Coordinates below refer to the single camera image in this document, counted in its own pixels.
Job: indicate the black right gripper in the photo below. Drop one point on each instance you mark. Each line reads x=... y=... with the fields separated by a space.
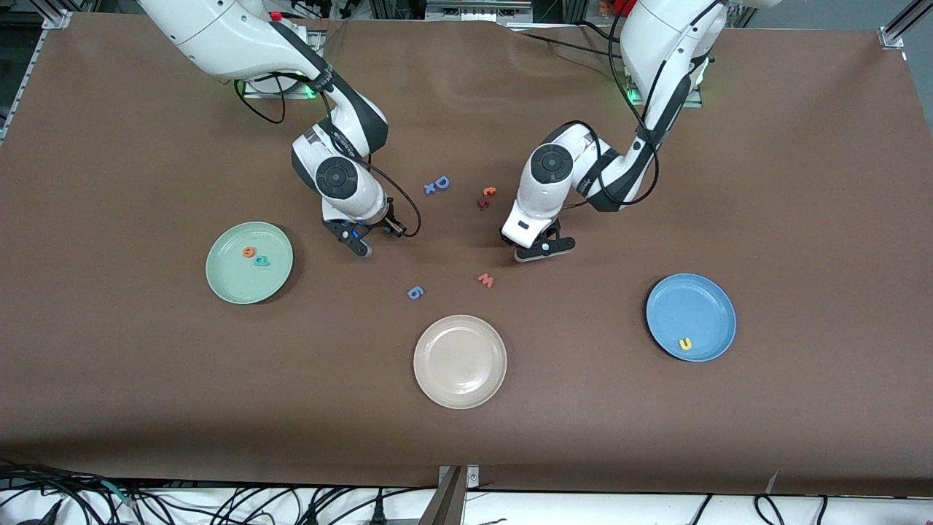
x=387 y=224

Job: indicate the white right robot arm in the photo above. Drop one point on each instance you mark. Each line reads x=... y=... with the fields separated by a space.
x=219 y=36

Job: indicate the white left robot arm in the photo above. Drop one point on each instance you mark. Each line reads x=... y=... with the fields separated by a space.
x=656 y=29

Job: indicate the blue foam letter D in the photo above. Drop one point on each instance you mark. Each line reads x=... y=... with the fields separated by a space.
x=439 y=182

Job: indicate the pink foam letter w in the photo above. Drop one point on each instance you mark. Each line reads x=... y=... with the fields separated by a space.
x=485 y=281

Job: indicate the beige plate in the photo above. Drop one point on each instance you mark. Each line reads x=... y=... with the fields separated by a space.
x=460 y=362

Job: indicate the pale green plate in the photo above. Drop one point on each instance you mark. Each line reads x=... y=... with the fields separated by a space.
x=240 y=281

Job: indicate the blue plate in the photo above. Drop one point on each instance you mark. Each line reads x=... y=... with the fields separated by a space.
x=700 y=310

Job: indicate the brown table mat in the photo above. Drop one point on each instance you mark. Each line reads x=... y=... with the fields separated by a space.
x=656 y=437

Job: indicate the red box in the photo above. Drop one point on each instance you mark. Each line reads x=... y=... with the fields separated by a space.
x=623 y=7

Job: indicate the black power plug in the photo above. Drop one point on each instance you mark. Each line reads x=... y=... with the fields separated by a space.
x=52 y=514
x=377 y=514

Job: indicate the aluminium cross rail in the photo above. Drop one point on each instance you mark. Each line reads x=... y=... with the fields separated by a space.
x=477 y=9

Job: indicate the metal table post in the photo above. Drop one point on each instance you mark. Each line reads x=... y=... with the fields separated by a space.
x=448 y=503

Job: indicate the aluminium frame rail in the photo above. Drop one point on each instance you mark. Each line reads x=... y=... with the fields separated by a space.
x=900 y=29

